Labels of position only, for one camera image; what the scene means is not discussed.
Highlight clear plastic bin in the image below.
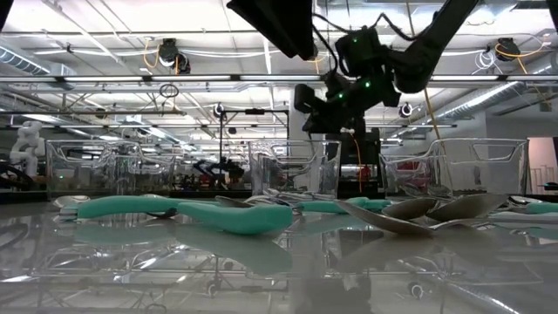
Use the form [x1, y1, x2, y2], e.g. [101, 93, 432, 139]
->
[247, 140, 342, 201]
[45, 139, 176, 197]
[379, 137, 532, 197]

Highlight silver ventilation duct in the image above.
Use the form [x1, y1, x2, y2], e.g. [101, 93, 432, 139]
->
[0, 45, 75, 79]
[429, 54, 558, 127]

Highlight orange cable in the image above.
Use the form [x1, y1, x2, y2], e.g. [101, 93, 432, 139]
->
[347, 133, 364, 194]

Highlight black equipment rack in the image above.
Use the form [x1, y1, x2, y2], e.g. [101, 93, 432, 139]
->
[324, 130, 384, 200]

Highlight white humanoid robot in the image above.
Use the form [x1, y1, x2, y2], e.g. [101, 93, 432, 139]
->
[8, 120, 47, 178]

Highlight pile of teal-handled cutlery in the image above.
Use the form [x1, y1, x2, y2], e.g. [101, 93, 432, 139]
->
[334, 199, 558, 239]

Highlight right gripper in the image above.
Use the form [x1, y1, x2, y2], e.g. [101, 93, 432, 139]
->
[294, 78, 402, 135]

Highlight spoons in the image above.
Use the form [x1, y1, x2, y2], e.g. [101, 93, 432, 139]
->
[263, 187, 326, 201]

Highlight black table frame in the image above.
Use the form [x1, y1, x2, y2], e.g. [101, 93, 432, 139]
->
[0, 187, 558, 205]

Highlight green white patterned handle spoon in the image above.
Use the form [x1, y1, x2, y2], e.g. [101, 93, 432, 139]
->
[425, 193, 510, 222]
[382, 198, 440, 221]

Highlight black ceiling cable reel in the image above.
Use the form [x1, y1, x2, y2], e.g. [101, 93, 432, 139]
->
[495, 37, 518, 62]
[156, 38, 192, 74]

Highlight black metal camera rig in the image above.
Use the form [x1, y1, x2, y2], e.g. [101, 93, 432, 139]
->
[217, 108, 291, 188]

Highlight white building column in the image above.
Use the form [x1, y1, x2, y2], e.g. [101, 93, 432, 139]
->
[289, 89, 324, 143]

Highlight yellow hanging cable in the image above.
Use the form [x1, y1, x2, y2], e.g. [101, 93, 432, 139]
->
[425, 89, 457, 195]

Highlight long ceiling light strip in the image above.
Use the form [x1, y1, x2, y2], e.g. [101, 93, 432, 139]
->
[0, 74, 558, 85]

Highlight black curved hose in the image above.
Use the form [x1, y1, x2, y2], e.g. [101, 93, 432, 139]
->
[0, 161, 34, 192]

